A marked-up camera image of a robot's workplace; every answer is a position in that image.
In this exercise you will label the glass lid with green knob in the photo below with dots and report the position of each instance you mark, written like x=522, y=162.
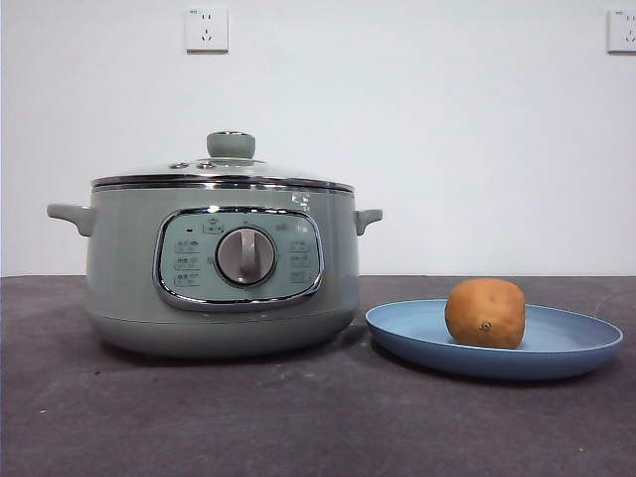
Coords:
x=230, y=145

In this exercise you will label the brown potato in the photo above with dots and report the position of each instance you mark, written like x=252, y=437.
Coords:
x=484, y=313

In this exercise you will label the pale green electric steamer pot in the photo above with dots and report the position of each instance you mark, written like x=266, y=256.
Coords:
x=124, y=248

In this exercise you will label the blue round plate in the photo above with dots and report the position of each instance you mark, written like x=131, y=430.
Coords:
x=571, y=340

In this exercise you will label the white wall socket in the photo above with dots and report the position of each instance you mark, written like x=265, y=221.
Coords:
x=207, y=30
x=623, y=32

